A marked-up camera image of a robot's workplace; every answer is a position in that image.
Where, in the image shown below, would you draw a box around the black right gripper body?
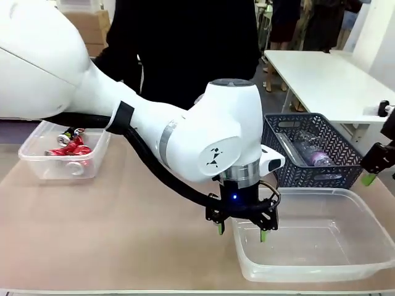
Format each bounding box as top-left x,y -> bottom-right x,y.
380,104 -> 395,140

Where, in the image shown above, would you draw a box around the crushed bottle purple label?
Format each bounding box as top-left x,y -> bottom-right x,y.
288,129 -> 336,169

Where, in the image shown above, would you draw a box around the black strap band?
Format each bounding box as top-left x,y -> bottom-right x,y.
108,100 -> 136,136

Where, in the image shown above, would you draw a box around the black corrugated cable conduit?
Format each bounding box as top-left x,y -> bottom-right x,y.
38,111 -> 280,217

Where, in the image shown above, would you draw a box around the person right arm black sleeve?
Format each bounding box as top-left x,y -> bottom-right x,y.
91,43 -> 143,93

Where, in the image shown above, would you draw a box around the small clear plastic container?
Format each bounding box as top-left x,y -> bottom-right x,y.
17,120 -> 112,181

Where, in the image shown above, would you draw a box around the large clear plastic container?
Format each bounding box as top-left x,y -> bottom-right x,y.
230,187 -> 395,283

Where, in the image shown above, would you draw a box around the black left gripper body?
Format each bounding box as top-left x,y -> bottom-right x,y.
218,180 -> 262,217

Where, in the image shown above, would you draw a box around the dark blue plastic basket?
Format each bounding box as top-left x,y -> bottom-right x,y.
263,112 -> 365,190

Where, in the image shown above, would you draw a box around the person black torso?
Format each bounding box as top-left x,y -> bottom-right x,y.
106,0 -> 262,110

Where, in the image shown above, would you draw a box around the crushed silver white can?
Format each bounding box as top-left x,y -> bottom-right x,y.
57,126 -> 86,146

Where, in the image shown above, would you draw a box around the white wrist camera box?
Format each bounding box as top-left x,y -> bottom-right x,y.
260,145 -> 286,174

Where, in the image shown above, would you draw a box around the thin brown wire loop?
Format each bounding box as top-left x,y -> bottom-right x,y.
259,180 -> 282,214

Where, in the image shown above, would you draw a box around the white table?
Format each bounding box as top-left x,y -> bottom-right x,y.
263,49 -> 395,152

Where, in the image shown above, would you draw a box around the brown cardboard box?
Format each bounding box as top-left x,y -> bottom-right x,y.
62,10 -> 112,44
84,43 -> 109,58

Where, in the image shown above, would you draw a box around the crushed red soda can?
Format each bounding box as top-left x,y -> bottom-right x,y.
45,135 -> 94,159

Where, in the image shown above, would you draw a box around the bystander in dark clothes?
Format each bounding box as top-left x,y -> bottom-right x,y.
303,0 -> 347,54

